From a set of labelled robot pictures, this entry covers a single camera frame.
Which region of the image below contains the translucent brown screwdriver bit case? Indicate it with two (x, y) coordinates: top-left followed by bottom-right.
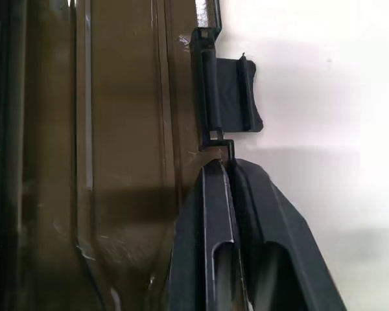
(0, 0), (265, 311)

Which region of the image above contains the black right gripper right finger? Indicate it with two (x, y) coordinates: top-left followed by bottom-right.
(230, 157), (348, 311)

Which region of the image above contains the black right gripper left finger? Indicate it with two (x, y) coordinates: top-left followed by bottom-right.
(167, 158), (247, 311)

